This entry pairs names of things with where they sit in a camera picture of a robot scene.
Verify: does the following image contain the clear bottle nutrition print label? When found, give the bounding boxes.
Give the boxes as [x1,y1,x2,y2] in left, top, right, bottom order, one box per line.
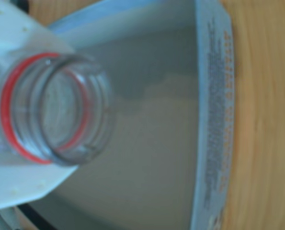
[0,52,115,168]

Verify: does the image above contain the grey cardboard box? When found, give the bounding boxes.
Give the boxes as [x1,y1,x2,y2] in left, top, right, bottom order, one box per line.
[15,0,234,230]

